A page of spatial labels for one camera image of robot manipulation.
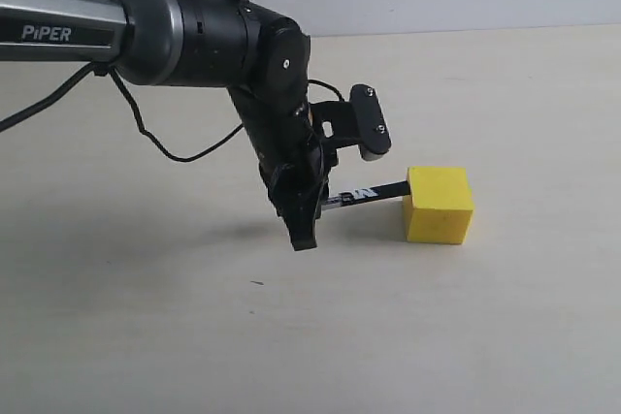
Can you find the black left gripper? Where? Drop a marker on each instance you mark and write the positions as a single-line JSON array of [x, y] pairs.
[[294, 159]]

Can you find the black and white whiteboard marker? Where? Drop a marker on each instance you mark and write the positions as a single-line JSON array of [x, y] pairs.
[[366, 195]]

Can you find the yellow foam cube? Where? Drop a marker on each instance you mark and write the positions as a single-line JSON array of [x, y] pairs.
[[439, 206]]

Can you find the black silver Piper robot arm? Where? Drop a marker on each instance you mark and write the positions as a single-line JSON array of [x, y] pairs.
[[258, 56]]

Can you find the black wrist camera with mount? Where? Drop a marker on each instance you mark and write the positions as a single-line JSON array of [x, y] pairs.
[[356, 122]]

